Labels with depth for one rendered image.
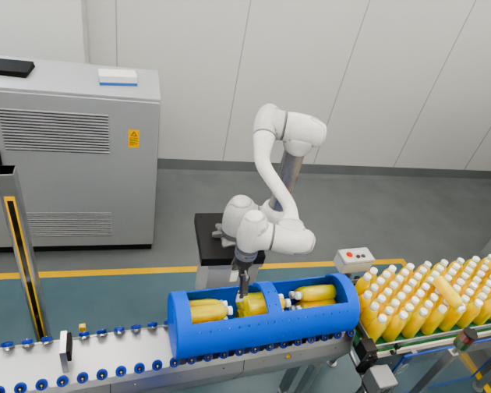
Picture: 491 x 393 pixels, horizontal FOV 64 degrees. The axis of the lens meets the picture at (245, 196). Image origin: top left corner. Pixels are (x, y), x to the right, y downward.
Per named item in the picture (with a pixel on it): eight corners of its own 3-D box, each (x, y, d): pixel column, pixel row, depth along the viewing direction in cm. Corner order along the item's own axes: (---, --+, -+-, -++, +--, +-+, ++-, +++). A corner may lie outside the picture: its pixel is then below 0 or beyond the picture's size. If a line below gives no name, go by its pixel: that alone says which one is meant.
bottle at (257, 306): (252, 314, 174) (290, 309, 180) (249, 298, 177) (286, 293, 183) (247, 316, 180) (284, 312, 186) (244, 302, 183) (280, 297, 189)
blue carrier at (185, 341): (165, 310, 192) (170, 279, 172) (323, 290, 220) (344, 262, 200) (172, 369, 174) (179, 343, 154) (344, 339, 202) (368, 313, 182)
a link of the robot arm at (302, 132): (254, 218, 230) (291, 224, 231) (252, 238, 219) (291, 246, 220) (284, 103, 178) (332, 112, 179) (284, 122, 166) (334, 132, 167)
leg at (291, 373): (277, 387, 272) (301, 337, 234) (284, 386, 274) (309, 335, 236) (279, 396, 268) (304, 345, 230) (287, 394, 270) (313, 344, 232)
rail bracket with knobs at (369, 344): (351, 347, 203) (358, 336, 197) (362, 345, 205) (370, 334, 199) (360, 365, 196) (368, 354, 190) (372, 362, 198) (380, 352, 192)
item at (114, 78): (98, 78, 269) (97, 68, 265) (134, 80, 278) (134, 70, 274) (99, 86, 261) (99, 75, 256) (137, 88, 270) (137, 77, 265)
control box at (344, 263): (332, 261, 236) (337, 249, 230) (361, 258, 242) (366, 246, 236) (340, 274, 229) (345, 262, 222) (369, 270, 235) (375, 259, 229)
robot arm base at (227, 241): (208, 225, 230) (209, 218, 227) (243, 222, 238) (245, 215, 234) (215, 249, 218) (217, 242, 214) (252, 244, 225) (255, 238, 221)
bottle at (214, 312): (185, 304, 169) (227, 299, 175) (184, 312, 174) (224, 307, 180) (188, 320, 165) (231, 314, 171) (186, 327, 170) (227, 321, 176)
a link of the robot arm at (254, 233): (233, 252, 146) (267, 258, 147) (240, 221, 137) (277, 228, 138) (235, 232, 155) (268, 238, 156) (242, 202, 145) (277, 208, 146)
